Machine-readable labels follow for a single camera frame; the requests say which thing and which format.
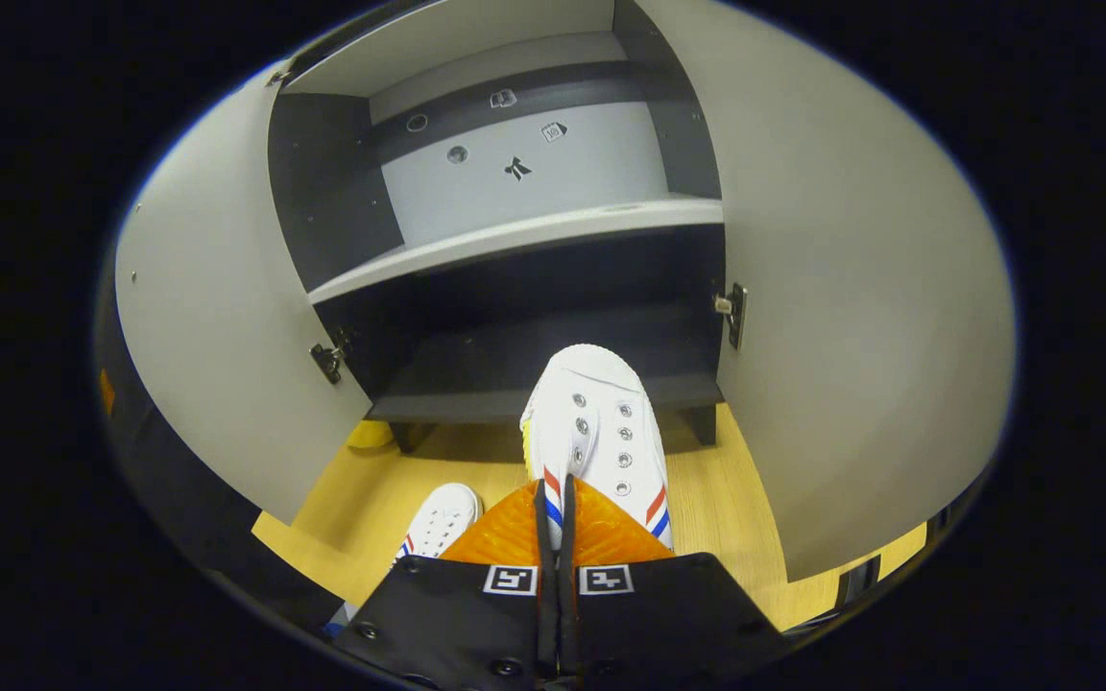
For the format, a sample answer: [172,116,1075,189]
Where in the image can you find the white canvas shoe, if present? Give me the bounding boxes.
[519,344,674,553]
[325,483,484,639]

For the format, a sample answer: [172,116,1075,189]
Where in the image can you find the white shoe cabinet door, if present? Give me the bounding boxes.
[635,0,1017,584]
[114,62,373,527]

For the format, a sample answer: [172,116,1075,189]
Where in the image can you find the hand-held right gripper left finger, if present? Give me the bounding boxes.
[337,477,559,691]

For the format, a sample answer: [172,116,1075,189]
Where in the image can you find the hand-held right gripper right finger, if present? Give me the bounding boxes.
[558,472,794,687]

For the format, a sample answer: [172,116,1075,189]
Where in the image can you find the metal door hinge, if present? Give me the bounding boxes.
[714,283,748,351]
[310,331,352,385]

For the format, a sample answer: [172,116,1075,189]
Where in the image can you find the white cabinet shelf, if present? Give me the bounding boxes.
[282,0,616,97]
[308,195,725,306]

